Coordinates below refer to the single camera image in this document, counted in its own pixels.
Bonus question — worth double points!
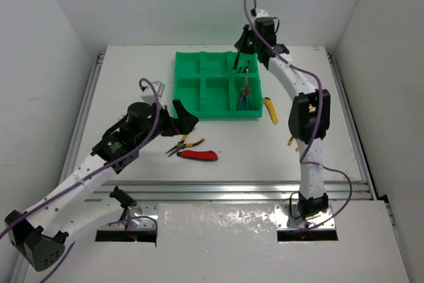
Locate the green six-compartment bin tray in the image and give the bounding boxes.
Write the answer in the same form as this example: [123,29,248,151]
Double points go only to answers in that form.
[174,51,263,120]

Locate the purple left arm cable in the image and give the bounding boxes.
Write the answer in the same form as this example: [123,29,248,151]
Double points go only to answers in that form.
[0,78,162,283]

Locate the blue red handle screwdriver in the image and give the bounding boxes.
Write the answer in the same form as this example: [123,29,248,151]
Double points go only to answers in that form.
[237,87,249,111]

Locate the yellow black utility knife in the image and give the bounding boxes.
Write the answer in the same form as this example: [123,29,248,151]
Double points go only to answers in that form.
[264,97,279,125]

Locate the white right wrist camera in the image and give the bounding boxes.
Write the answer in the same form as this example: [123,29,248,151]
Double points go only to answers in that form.
[251,9,270,19]

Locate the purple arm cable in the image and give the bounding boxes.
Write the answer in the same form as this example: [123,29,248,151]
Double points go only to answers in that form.
[0,78,162,283]
[244,0,354,234]

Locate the aluminium front rail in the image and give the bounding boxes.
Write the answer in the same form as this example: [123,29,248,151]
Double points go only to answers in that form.
[31,180,395,231]

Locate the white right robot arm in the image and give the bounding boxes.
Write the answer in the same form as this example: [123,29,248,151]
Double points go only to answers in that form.
[235,13,331,219]

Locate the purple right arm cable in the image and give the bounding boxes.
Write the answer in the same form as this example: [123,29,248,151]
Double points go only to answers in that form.
[244,0,354,234]

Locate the yellow handle needle-nose pliers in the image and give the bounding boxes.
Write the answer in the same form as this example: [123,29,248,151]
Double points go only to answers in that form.
[166,134,205,157]

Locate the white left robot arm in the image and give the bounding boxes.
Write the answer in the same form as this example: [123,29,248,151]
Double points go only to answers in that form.
[2,99,199,272]

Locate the red black utility knife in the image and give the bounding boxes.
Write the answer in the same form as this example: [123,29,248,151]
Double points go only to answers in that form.
[177,150,219,162]

